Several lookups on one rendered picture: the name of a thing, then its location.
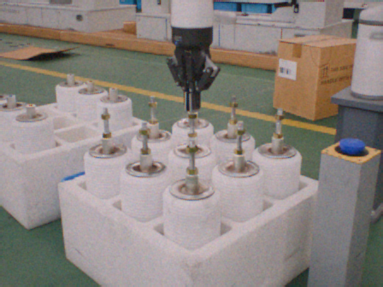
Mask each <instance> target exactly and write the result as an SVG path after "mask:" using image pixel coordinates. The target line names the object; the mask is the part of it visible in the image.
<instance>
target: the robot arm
mask: <svg viewBox="0 0 383 287"><path fill-rule="evenodd" d="M214 23H215V24H222V25H233V24H237V15H236V14H235V13H229V12H223V11H217V10H214V6H213V1H212V0H173V1H172V6H171V36H172V43H173V44H174V45H176V46H175V49H174V55H173V57H170V58H167V59H166V63H167V64H168V68H169V70H170V73H171V74H172V75H173V79H174V83H175V84H176V85H177V86H180V87H181V88H182V90H183V92H184V98H183V99H184V100H183V101H184V102H183V104H184V107H185V111H190V113H196V112H198V111H199V110H200V108H201V91H206V90H208V89H209V88H210V86H211V84H212V83H213V82H214V80H215V77H216V76H217V75H218V73H219V72H220V70H221V68H220V66H215V65H214V63H213V62H212V61H211V54H210V52H209V47H210V45H212V43H213V33H214ZM196 81H197V85H195V82H196ZM350 94H351V95H352V96H353V97H356V98H361V99H365V100H371V101H382V100H383V3H381V4H379V5H376V6H375V7H373V8H369V9H365V10H363V11H362V12H361V13H360V19H359V24H358V34H357V40H356V54H355V59H354V68H353V74H352V83H351V93H350Z"/></svg>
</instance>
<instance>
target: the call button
mask: <svg viewBox="0 0 383 287"><path fill-rule="evenodd" d="M339 147H340V148H342V151H343V152H345V153H348V154H361V152H362V150H363V149H365V143H364V142H363V141H361V140H360V139H354V138H344V139H341V140H340V141H339Z"/></svg>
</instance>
